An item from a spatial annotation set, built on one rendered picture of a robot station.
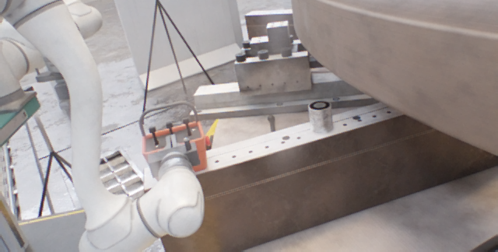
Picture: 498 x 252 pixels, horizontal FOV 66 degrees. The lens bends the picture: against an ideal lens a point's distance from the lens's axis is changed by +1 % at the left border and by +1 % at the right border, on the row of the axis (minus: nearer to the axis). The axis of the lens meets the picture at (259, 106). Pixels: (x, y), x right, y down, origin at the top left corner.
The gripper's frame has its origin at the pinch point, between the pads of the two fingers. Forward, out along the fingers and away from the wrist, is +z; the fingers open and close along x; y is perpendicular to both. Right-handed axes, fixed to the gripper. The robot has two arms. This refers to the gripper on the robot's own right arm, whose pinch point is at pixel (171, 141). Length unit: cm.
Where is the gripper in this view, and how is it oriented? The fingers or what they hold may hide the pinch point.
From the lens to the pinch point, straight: 116.6
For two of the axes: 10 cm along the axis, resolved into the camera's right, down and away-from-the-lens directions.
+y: -1.6, -8.9, -4.2
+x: -9.5, 2.5, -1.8
